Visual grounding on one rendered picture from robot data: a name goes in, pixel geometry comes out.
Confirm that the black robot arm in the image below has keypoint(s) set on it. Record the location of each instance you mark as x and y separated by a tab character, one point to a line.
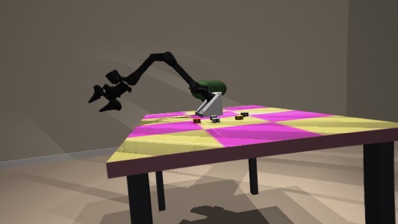
114	77

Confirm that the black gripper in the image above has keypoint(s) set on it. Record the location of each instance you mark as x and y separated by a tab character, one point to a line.
112	105

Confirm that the small yellow block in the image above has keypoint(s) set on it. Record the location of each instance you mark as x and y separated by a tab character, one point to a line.
238	117

